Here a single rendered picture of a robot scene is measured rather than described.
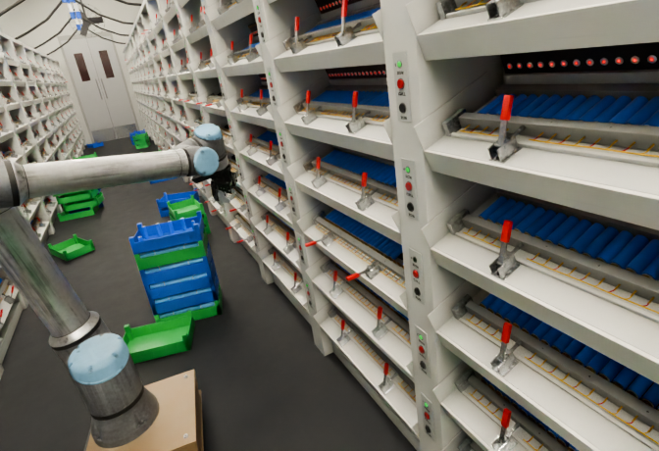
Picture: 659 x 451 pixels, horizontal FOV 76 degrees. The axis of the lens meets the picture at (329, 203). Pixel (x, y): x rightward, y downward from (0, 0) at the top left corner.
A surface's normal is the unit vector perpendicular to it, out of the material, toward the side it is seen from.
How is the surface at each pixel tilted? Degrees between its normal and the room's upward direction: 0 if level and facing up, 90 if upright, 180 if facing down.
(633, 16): 111
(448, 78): 90
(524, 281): 21
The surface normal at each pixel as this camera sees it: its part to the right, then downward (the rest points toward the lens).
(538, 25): -0.77, 0.59
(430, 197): 0.45, 0.24
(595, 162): -0.45, -0.77
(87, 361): -0.10, -0.90
